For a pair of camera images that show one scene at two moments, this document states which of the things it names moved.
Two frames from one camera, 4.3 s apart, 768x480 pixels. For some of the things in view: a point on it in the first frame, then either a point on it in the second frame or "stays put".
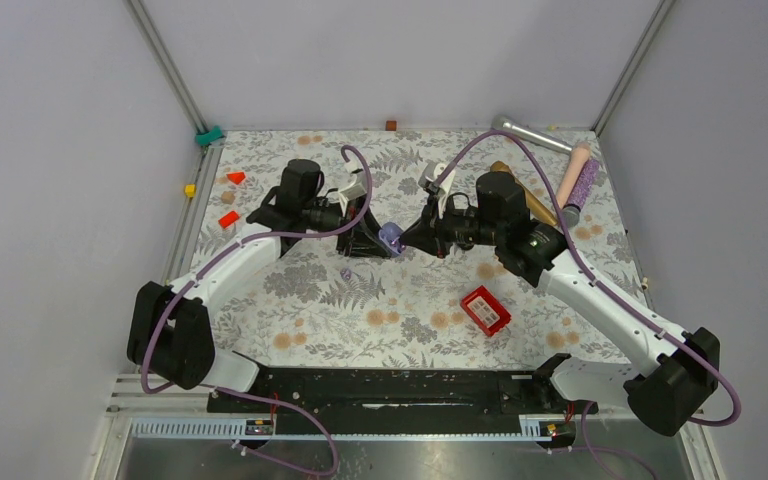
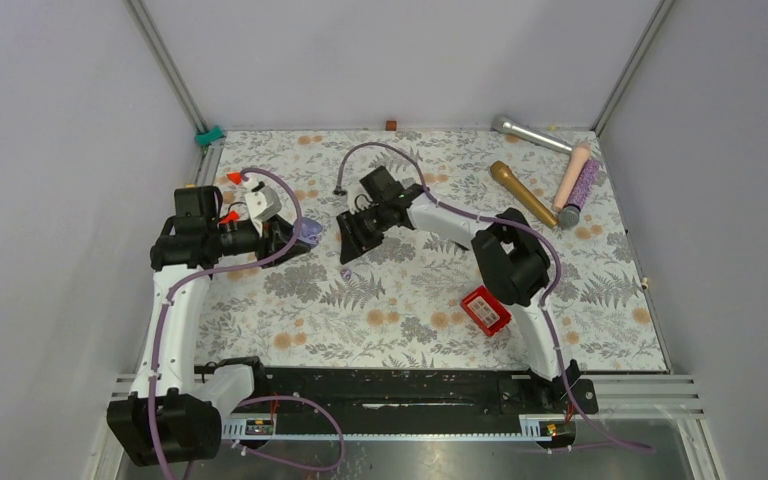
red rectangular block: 228,219 stays put
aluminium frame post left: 146,24 stays put
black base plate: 395,392 stays put
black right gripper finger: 426,232 -> 359,231
